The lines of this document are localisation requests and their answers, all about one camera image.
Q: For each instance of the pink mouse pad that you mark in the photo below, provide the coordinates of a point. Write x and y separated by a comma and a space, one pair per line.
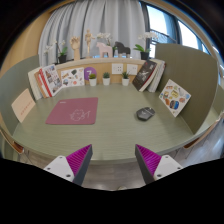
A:
66, 111

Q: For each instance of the green felt desk divider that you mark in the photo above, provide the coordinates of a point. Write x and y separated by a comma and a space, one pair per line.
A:
13, 80
190, 70

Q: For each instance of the black cover book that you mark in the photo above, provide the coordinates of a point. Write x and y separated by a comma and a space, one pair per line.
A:
144, 75

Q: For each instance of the grey pleated curtain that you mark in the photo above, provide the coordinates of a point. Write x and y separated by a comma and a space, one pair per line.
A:
106, 20

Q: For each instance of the dark grey computer mouse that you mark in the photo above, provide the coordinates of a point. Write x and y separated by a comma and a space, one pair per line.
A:
145, 113

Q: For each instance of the wooden hand model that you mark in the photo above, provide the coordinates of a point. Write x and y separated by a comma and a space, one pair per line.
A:
76, 48

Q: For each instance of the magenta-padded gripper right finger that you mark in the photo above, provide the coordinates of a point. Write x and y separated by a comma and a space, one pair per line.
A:
165, 165

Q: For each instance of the white leaning books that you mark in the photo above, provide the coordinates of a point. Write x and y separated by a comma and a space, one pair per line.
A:
159, 75

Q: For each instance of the dark framed window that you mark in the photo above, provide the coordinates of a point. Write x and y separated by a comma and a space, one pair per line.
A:
163, 23

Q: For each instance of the white thick book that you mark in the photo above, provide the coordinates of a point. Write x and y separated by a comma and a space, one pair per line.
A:
33, 83

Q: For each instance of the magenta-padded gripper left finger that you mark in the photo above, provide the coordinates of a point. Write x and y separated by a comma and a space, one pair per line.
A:
60, 165

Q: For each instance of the white sticker picture card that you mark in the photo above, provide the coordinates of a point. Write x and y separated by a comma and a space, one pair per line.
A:
72, 77

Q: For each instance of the white orchid plant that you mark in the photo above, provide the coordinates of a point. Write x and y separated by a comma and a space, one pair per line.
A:
104, 35

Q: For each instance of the wooden artist mannequin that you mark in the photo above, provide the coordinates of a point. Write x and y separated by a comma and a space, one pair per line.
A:
88, 40

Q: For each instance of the dark wooden horse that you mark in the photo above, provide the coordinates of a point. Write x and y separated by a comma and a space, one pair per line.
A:
122, 48

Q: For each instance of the white wall socket plate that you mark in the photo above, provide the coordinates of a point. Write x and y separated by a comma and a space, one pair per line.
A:
117, 68
132, 69

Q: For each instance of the beige card booklet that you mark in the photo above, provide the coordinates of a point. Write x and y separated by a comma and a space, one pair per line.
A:
23, 105

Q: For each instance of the pink wooden horse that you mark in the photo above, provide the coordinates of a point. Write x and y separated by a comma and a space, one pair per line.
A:
105, 50

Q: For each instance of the purple round sign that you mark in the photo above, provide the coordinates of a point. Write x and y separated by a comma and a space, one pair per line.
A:
90, 71

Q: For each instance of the white colourful sticker sheet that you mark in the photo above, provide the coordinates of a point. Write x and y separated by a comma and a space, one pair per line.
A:
175, 97

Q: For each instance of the red and white magazine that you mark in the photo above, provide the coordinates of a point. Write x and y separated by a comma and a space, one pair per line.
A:
51, 80

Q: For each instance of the brown cover book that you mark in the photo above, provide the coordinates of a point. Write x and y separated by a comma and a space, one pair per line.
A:
40, 85

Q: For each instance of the white orchid in black pot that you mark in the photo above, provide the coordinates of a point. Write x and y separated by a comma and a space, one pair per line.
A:
144, 55
62, 58

